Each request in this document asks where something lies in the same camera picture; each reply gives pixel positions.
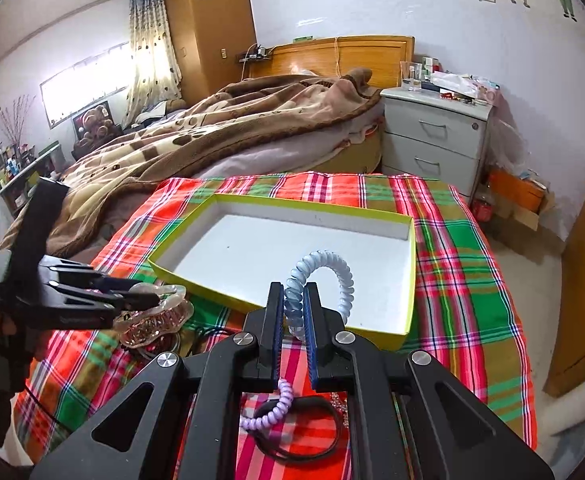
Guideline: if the white two-drawer nightstand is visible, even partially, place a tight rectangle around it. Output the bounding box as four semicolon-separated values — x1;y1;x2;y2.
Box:
381;88;493;200

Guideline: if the dotted cream window curtain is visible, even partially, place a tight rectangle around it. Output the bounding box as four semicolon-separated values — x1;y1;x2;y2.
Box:
122;0;182;127

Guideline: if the cream translucent hair claw clip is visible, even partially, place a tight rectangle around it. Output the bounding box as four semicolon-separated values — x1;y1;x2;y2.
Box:
114;283;194;349

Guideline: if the light blue spiral hair tie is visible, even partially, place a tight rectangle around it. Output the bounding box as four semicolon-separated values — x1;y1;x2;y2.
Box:
282;249;356;344

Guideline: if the brown teddy bear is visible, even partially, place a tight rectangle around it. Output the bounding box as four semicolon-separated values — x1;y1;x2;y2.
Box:
79;105;114;146

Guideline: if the cluttered side shelf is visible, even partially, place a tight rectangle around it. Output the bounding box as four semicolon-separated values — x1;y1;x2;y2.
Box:
0;141;68;219

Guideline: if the rose gold rhinestone hair clip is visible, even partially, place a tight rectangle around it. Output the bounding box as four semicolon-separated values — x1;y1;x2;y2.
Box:
329;392;348;419

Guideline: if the dried branch bouquet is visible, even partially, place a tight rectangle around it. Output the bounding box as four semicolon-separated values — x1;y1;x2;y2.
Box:
0;94;35;146

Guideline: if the brown patterned fleece blanket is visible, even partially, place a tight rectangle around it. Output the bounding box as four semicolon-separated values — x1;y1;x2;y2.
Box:
0;66;383;261

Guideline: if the white paper towel roll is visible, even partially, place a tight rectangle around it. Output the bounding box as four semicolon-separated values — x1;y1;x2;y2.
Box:
539;381;585;436

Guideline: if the yellow-green shallow cardboard box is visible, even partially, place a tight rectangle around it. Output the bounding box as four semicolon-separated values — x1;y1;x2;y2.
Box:
148;194;416;351

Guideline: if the tall wooden wardrobe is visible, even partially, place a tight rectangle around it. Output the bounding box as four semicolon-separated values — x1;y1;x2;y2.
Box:
164;0;256;105

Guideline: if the orange storage box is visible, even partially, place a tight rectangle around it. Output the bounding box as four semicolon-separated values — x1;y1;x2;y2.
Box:
488;167;545;212

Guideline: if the clear drinking glass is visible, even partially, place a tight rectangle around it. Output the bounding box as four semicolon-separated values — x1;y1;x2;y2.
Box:
400;61;422;91

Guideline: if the wooden bed headboard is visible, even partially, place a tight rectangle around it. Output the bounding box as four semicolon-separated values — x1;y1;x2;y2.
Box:
246;35;415;89

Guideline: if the red green plaid tablecloth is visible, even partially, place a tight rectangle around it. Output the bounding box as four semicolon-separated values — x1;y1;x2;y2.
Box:
14;172;538;460

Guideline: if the purple spiral hair tie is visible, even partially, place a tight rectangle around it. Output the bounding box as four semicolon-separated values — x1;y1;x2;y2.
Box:
239;377;295;434

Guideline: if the black smart wristband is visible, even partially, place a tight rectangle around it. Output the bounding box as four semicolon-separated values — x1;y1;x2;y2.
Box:
242;394;345;464

